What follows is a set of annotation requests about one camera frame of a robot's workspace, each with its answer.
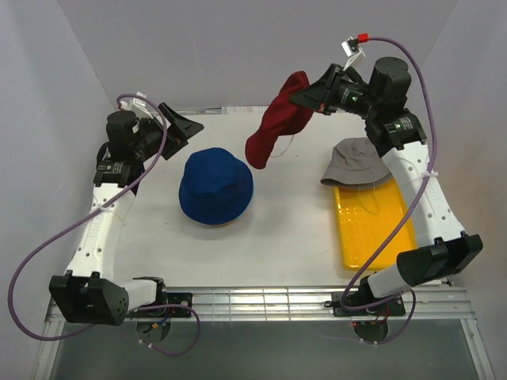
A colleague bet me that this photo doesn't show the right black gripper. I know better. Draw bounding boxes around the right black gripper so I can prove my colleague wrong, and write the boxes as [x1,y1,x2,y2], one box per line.
[288,64,379,120]

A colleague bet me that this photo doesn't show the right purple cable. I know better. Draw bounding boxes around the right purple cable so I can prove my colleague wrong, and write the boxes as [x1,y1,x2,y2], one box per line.
[322,35,439,345]

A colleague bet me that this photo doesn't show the aluminium front rail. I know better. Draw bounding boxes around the aluminium front rail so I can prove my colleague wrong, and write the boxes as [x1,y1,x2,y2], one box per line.
[43,287,476,324]

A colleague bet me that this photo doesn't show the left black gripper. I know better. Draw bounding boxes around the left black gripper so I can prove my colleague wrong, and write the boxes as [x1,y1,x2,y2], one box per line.
[132,103,203,162]

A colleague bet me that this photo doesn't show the blue bucket hat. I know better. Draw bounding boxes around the blue bucket hat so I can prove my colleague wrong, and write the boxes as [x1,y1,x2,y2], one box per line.
[178,147,254,225]

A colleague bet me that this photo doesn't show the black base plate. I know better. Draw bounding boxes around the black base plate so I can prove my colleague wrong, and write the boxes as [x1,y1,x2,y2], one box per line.
[323,291,406,317]
[127,292,193,320]

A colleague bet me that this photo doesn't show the yellow plastic tray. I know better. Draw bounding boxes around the yellow plastic tray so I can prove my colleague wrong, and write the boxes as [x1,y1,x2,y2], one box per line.
[334,179,406,271]

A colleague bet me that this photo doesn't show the wooden hat stand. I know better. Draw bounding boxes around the wooden hat stand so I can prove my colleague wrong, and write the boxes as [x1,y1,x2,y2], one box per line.
[208,220,236,228]

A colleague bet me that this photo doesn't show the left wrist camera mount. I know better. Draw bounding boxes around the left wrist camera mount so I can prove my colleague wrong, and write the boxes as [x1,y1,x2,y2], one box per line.
[116,92,153,119]

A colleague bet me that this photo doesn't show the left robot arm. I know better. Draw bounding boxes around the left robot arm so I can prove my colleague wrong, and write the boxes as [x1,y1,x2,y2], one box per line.
[49,102,204,325]

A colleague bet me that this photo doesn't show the purple cable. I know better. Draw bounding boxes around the purple cable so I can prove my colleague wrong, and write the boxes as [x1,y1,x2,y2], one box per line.
[322,35,439,345]
[7,93,200,357]

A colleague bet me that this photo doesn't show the dark red hat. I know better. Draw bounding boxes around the dark red hat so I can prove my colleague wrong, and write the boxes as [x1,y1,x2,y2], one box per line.
[245,71,314,169]

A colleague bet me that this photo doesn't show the teal bucket hat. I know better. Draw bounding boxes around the teal bucket hat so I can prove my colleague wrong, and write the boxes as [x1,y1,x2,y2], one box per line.
[233,183,255,220]

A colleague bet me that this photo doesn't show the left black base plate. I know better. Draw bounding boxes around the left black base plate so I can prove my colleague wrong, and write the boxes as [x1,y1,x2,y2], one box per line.
[127,292,193,320]

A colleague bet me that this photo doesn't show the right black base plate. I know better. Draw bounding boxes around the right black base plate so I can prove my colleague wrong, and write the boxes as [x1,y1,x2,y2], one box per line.
[323,291,406,317]

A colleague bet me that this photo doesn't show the papers at back edge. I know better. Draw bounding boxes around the papers at back edge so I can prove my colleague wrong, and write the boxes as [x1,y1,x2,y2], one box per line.
[221,105,268,115]

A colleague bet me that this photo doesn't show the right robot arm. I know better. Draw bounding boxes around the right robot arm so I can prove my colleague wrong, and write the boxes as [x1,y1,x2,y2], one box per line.
[290,57,483,314]

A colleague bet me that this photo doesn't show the grey cap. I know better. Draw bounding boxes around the grey cap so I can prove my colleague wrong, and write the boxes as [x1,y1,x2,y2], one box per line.
[320,137,393,191]

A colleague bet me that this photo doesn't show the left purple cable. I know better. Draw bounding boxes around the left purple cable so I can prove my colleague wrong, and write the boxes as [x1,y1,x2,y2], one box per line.
[7,93,200,357]

